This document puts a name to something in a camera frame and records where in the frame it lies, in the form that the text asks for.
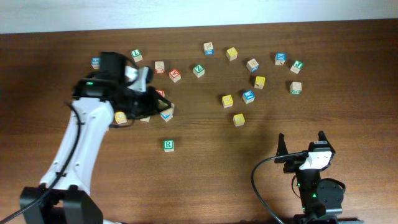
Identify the blue P block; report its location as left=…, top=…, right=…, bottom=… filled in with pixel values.
left=160, top=103, right=175, bottom=122

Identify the blue side block far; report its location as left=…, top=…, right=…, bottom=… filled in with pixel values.
left=203, top=42, right=214, bottom=55

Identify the green J block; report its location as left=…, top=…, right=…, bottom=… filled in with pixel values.
left=290, top=60, right=304, bottom=74

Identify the red side plain block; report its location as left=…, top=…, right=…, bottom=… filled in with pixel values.
left=154, top=61, right=165, bottom=73

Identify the yellow C block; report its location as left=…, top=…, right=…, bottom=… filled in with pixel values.
left=114, top=111, right=127, bottom=124

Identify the yellow block pencil side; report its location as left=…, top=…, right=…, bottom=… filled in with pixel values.
left=254, top=76, right=266, bottom=89

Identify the green Z block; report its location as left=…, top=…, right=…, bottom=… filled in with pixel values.
left=193, top=65, right=205, bottom=78

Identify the yellow S block near right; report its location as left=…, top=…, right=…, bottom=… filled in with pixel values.
left=233, top=113, right=245, bottom=127

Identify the yellow umbrella block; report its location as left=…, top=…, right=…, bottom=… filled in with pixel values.
left=222, top=95, right=233, bottom=108

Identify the green L block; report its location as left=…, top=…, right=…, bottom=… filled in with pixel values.
left=131, top=49, right=143, bottom=62

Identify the red A block centre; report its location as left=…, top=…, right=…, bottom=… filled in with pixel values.
left=169, top=69, right=182, bottom=83

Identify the blue X block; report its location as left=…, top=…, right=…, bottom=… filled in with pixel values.
left=274, top=52, right=287, bottom=65

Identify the yellow top block far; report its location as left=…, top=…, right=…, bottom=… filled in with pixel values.
left=226, top=47, right=238, bottom=61

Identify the red Q block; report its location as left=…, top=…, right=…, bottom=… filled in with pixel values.
left=156, top=90, right=165, bottom=97

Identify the green r block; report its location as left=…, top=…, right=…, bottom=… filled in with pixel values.
left=163, top=139, right=175, bottom=152
left=290, top=82, right=302, bottom=95

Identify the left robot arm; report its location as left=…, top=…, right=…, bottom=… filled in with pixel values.
left=19, top=52, right=172, bottom=223

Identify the blue D block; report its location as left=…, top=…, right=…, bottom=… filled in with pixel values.
left=246, top=58, right=259, bottom=73

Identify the green V block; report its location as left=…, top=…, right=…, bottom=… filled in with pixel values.
left=141, top=116, right=150, bottom=122

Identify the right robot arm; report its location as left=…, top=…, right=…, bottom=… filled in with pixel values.
left=275, top=131, right=346, bottom=223

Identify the blue S block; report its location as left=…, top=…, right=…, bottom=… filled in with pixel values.
left=91, top=57, right=100, bottom=70

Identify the blue I block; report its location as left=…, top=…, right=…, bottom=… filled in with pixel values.
left=243, top=90, right=255, bottom=104

